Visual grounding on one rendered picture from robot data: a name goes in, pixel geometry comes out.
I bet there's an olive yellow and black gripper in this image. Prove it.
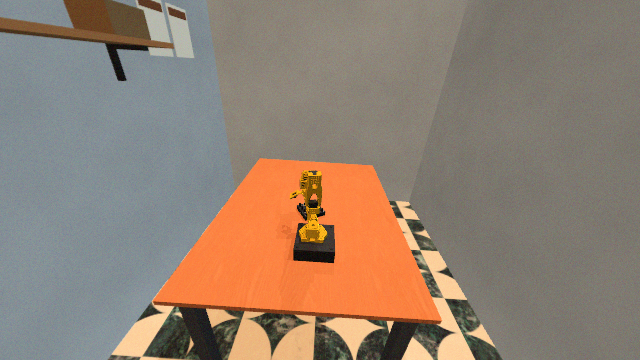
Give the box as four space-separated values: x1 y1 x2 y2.
289 189 306 199

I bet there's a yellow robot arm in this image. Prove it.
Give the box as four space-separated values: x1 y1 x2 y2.
299 170 327 243

